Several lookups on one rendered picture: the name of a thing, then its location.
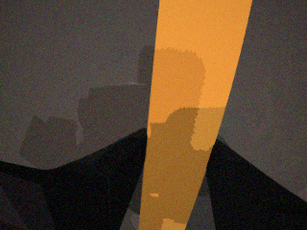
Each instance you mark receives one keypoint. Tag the orange bar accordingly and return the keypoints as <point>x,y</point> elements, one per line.
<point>198,43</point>

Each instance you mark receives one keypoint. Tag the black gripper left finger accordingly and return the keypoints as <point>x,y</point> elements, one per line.
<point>92,193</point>

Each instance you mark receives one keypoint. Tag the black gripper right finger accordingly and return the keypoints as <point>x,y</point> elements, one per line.
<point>243,198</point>

